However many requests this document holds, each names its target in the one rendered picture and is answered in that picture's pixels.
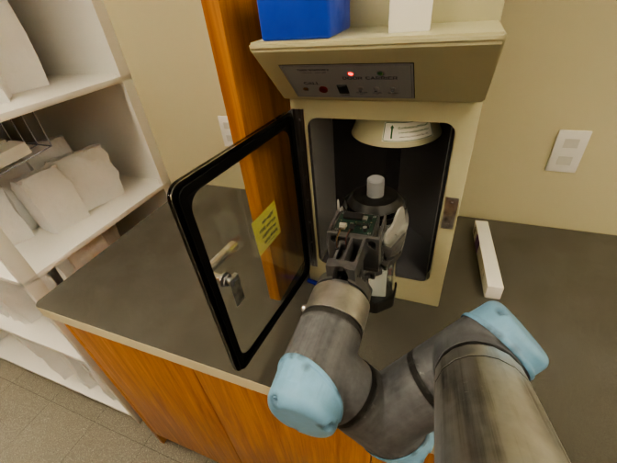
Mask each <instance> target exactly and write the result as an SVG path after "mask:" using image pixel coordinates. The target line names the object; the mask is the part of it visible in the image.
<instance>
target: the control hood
mask: <svg viewBox="0 0 617 463"><path fill-rule="evenodd" d="M506 37H507V33H506V32H505V30H504V28H503V26H502V25H501V23H500V22H499V21H498V20H482V21H466V22H449V23H432V24H431V29H430V31H416V32H402V33H389V34H388V26H383V27H366V28H348V29H346V30H345V31H343V32H341V33H339V34H337V35H335V36H333V37H331V38H328V39H314V40H275V41H264V40H263V39H261V40H257V41H254V42H251V45H249V47H250V51H251V52H252V54H253V56H254V57H255V58H256V60H257V61H258V63H260V64H261V66H262V67H263V69H264V70H265V72H266V73H267V75H268V76H269V77H270V79H271V80H272V82H273V83H274V84H275V86H276V88H277V89H278V90H279V92H280V93H281V94H282V96H283V97H284V98H291V99H340V100H390V101H439V102H482V101H483V100H485V99H486V96H487V93H488V89H489V86H490V83H491V80H492V78H493V75H494V73H495V70H496V67H497V64H498V61H499V57H500V55H501V52H502V49H503V46H504V43H505V40H506ZM388 62H414V84H415V98H365V97H309V96H297V93H296V92H295V90H294V89H293V87H292V86H291V84H290V83H289V82H288V80H287V79H286V77H285V75H284V73H283V72H282V70H281V69H280V67H279V66H278V65H289V64H338V63H388Z"/></svg>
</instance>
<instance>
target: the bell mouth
mask: <svg viewBox="0 0 617 463"><path fill-rule="evenodd" d="M441 134H442V128H441V125H440V122H416V121H392V120H368V119H357V120H356V121H355V123H354V125H353V128H352V135H353V137H354V138H355V139H357V140H358V141H360V142H362V143H365V144H368V145H371V146H375V147H382V148H409V147H416V146H421V145H424V144H427V143H429V142H432V141H435V140H436V139H438V138H439V137H440V136H441Z"/></svg>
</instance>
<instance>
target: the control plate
mask: <svg viewBox="0 0 617 463"><path fill-rule="evenodd" d="M278 66H279V67H280V69H281V70H282V72H283V73H284V75H285V77H286V79H287V80H288V82H289V83H290V84H291V86H292V87H293V89H294V90H295V92H296V93H297V96H309V97H365V98H415V84H414V62H388V63H338V64H289V65H278ZM378 71H382V72H384V75H382V76H379V75H377V74H376V72H378ZM347 72H353V73H354V75H353V76H350V75H348V74H347ZM337 85H347V87H348V90H349V93H350V94H340V92H339V90H338V88H337ZM321 86H325V87H327V88H328V92H327V93H321V91H320V90H319V89H320V87H321ZM360 86H361V87H363V88H364V90H362V92H359V90H358V87H360ZM303 87H307V88H308V89H309V90H308V91H305V90H303ZM374 87H379V90H378V91H377V92H375V90H374ZM390 87H396V90H395V91H394V92H393V93H392V92H391V90H390Z"/></svg>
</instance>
